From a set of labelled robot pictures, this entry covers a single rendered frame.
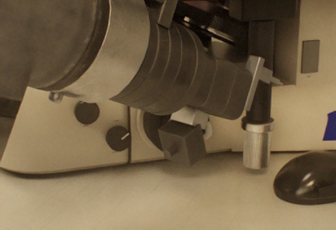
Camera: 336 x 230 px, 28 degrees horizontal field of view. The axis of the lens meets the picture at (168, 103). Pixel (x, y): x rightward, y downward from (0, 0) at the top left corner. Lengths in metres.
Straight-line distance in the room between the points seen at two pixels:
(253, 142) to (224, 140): 0.07
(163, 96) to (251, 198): 0.17
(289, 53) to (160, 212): 0.25
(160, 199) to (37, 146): 0.13
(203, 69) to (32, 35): 0.17
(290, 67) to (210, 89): 0.22
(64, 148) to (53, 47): 0.27
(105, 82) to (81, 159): 0.23
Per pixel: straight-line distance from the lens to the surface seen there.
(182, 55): 0.51
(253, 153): 0.67
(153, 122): 0.66
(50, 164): 0.67
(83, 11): 0.42
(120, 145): 0.67
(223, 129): 0.72
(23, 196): 0.65
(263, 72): 0.60
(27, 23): 0.40
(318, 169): 0.63
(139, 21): 0.46
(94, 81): 0.45
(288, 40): 0.75
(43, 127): 0.66
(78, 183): 0.67
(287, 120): 0.73
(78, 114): 0.65
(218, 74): 0.55
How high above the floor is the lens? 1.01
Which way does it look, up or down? 17 degrees down
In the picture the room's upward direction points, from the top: straight up
